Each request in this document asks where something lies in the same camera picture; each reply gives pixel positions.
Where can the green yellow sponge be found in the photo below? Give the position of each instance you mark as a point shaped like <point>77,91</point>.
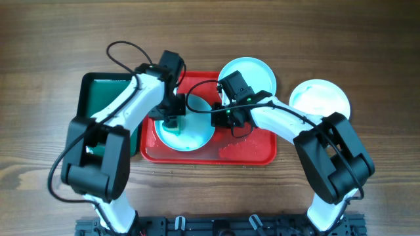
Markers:
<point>172,126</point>

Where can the red plastic tray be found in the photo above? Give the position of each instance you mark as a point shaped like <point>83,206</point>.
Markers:
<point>257,148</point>

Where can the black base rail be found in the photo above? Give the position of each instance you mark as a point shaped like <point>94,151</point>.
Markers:
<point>286,224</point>

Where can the black water tray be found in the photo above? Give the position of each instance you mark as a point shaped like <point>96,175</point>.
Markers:
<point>99,89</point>

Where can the white plate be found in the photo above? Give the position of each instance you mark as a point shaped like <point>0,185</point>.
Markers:
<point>194,132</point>
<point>256,73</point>

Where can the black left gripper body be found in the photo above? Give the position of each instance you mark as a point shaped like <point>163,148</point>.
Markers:
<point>172,105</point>

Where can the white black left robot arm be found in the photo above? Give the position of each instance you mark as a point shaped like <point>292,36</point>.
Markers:
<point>96,159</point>

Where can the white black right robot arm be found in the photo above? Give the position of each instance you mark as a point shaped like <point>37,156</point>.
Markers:
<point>333,157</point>

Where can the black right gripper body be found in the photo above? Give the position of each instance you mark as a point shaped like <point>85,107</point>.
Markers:
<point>226,118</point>

